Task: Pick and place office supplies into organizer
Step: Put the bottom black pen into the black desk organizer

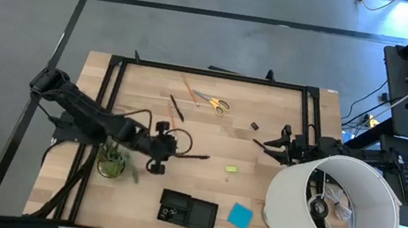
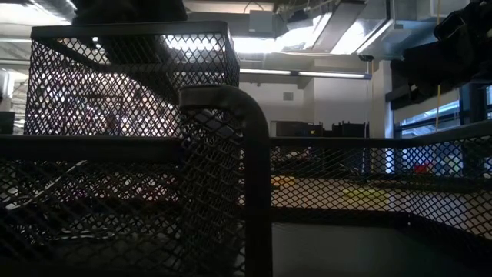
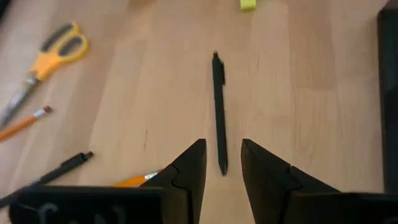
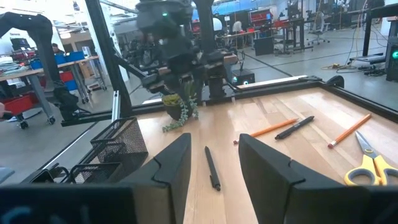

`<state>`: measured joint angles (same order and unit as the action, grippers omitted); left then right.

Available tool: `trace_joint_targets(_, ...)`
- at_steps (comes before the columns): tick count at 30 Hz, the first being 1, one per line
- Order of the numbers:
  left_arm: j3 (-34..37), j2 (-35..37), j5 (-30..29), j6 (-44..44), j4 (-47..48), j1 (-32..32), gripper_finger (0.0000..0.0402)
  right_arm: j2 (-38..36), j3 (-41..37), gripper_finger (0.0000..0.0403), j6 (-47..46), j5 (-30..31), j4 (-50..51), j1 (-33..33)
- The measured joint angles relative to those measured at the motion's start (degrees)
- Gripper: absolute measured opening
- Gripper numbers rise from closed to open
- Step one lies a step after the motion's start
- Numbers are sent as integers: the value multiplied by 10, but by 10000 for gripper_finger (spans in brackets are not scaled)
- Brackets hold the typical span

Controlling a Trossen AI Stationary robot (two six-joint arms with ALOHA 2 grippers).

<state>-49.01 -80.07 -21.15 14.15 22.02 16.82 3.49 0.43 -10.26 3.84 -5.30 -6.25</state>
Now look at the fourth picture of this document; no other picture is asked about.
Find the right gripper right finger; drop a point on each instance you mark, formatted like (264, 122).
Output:
(270, 186)

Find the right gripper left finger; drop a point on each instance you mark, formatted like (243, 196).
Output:
(174, 174)

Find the orange pencil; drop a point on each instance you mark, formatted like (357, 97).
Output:
(267, 129)
(349, 131)

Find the black mesh desk organizer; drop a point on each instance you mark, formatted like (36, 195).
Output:
(124, 140)

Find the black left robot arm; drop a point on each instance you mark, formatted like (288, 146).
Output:
(174, 46)

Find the grey office chair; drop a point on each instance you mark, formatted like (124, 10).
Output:
(318, 28)

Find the potted succulent plant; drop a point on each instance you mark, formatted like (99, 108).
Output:
(175, 109)

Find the blue plastic bin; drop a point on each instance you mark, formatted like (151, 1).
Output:
(71, 56)
(71, 85)
(36, 64)

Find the black box with teal light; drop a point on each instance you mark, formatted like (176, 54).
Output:
(242, 76)

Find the red plastic bin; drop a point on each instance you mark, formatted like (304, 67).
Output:
(66, 76)
(21, 104)

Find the person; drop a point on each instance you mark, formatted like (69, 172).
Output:
(57, 49)
(237, 27)

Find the black curved stand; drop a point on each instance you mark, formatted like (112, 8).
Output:
(43, 46)

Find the grey wheeled workbench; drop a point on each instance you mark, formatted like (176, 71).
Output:
(37, 90)

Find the black workbench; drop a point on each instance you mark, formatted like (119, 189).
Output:
(293, 31)

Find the person's hand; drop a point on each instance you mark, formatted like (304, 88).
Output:
(2, 109)

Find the black computer tower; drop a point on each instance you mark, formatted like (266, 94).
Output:
(392, 62)

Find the silver metal bracket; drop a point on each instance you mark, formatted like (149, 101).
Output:
(115, 105)

